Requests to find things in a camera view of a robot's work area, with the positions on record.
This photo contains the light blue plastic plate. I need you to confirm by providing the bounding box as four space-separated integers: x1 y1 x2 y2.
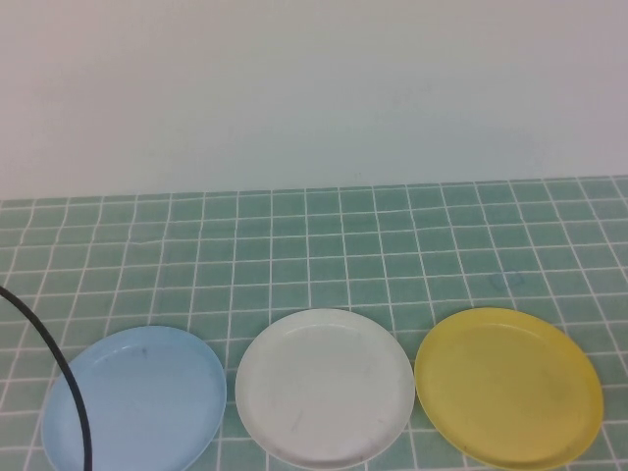
41 325 229 471

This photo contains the yellow plastic plate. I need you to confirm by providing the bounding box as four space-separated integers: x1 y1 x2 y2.
414 307 605 468

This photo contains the green checked tablecloth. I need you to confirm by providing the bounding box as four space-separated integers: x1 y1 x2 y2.
0 176 628 471

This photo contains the white plastic plate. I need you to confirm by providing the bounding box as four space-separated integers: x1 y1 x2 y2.
234 307 417 466

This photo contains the black camera cable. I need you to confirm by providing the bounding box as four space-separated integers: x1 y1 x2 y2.
0 286 94 471

